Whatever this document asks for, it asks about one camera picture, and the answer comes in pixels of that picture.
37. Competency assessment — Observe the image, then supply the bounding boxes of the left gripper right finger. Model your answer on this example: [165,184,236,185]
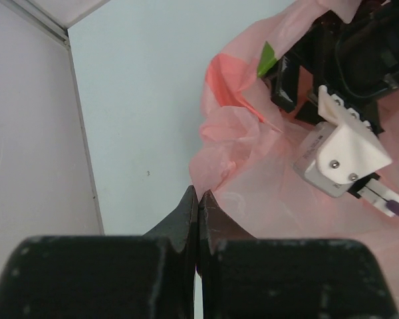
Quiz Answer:
[198,192,399,318]

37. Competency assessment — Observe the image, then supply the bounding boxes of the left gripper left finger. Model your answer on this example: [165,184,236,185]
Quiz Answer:
[0,187,198,318]

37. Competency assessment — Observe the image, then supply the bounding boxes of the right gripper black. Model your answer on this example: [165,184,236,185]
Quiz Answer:
[269,1,399,133]

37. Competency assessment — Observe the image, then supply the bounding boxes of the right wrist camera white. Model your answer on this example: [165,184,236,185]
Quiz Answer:
[292,84,399,219]

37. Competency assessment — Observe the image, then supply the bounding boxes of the pink plastic bag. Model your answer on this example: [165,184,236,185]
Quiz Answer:
[189,1,399,305]

